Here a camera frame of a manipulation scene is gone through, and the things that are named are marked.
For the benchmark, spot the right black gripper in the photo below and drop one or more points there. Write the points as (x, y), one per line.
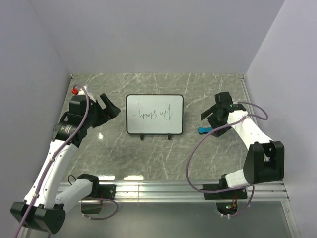
(210, 119)

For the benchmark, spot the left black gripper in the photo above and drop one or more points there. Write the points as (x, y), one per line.
(110, 111)

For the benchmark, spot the blue whiteboard eraser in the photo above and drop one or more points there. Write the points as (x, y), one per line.
(204, 130)

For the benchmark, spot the small black-framed whiteboard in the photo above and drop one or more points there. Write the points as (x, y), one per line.
(154, 114)

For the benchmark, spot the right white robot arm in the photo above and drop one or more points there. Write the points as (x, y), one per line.
(265, 158)

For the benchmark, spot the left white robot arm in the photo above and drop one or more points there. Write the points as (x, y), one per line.
(43, 208)

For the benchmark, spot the aluminium right side rail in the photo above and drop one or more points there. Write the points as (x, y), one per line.
(242, 79)

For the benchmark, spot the aluminium rail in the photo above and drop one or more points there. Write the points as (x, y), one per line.
(242, 79)
(178, 191)

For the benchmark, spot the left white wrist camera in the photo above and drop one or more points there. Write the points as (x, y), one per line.
(79, 91)

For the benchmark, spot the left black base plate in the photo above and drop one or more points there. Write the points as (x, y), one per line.
(106, 191)

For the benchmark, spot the aluminium front rail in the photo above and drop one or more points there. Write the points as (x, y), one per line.
(178, 191)

